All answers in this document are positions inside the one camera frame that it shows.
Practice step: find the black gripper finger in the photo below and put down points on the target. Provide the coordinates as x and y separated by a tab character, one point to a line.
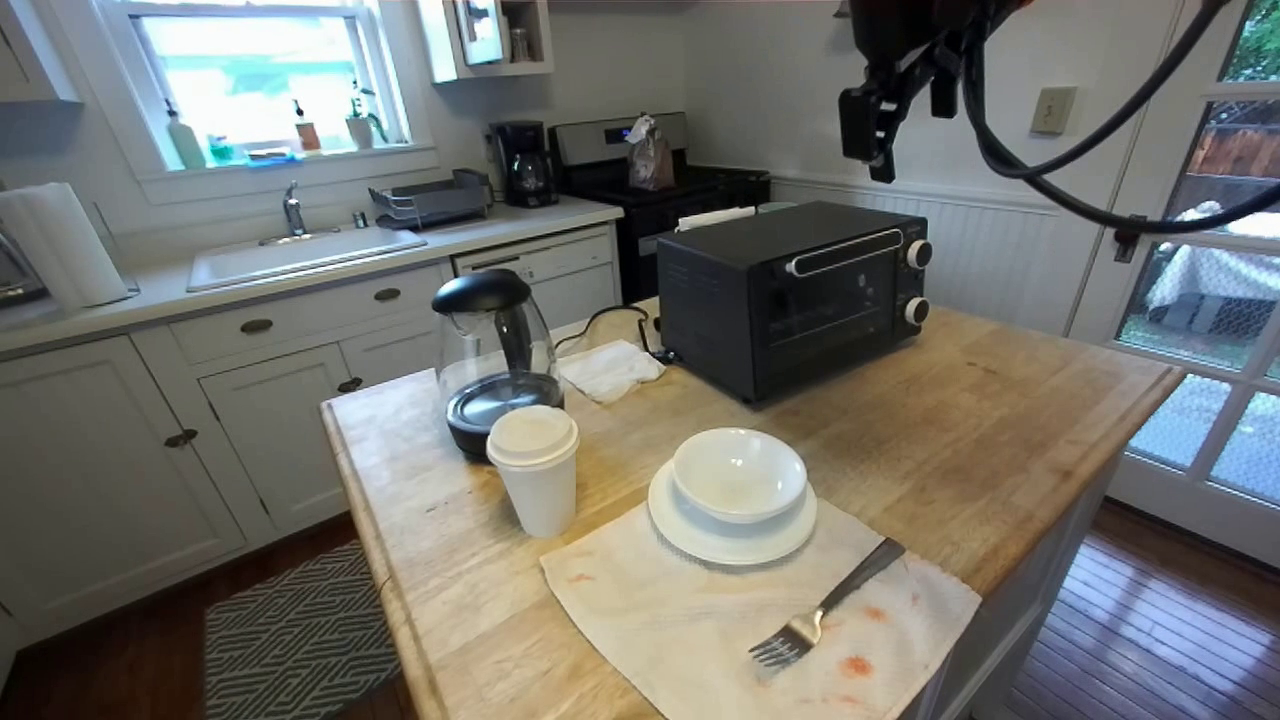
944	92
862	125

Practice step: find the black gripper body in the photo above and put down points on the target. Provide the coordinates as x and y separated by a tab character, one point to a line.
905	25

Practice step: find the toaster oven knob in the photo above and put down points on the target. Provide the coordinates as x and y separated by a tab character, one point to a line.
916	311
919	254

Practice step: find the black toaster oven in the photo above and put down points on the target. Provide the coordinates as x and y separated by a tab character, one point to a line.
790	300

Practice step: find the toaster oven door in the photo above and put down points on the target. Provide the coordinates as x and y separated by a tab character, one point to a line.
830	315

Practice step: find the white glass door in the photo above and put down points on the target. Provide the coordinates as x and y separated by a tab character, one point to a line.
1210	330

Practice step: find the white bowl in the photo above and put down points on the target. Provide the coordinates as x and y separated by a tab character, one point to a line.
738	475

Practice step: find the white plate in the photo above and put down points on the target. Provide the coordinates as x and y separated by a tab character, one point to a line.
730	545

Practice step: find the white dish towel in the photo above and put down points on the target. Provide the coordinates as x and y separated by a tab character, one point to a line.
715	218

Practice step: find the black kitchen stove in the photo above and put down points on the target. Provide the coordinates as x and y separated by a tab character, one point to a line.
690	190

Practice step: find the clear plastic bag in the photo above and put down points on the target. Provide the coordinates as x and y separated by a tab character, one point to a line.
650	155

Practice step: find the white dishwasher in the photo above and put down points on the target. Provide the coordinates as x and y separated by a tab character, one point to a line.
560	275

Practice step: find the black coffee maker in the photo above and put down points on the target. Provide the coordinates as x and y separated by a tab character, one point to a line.
525	165

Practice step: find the folded white napkin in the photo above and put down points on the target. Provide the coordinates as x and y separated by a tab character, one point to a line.
608	370

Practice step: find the grey dish rack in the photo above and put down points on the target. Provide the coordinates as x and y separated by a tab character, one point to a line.
430	200

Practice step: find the glass kettle with black lid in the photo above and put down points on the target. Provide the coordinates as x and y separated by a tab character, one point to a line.
495	370

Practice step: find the white paper cup with lid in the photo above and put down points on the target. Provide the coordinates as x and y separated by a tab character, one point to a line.
538	480

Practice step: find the potted plant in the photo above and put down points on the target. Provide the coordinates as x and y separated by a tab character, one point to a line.
362	125

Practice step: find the metal fork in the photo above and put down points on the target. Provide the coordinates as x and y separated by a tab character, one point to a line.
810	625

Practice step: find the stained paper towel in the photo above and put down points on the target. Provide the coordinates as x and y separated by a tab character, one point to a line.
680	630

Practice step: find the orange soap bottle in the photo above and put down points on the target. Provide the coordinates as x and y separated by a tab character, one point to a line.
307	132

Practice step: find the chrome tap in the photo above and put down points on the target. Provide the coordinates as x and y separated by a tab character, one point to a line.
294	212

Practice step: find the white kitchen sink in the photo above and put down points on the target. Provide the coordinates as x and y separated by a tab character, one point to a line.
300	255

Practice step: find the blue sponge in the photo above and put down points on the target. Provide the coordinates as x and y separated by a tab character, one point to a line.
272	156

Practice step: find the window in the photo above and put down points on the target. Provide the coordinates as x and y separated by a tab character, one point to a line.
250	80

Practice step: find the green small bottle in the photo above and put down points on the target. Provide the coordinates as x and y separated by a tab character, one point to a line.
221	152

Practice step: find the white soap bottle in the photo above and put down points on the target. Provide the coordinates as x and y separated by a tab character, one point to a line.
185	142

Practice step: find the grey patterned floor mat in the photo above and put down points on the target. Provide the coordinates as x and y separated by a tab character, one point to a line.
295	640

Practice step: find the white kitchen cabinets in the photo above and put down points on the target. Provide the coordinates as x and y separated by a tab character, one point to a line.
150	460

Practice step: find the paper towel roll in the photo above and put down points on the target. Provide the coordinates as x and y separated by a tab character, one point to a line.
60	245

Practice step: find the wall switch plate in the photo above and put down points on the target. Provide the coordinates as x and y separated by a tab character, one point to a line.
1054	110

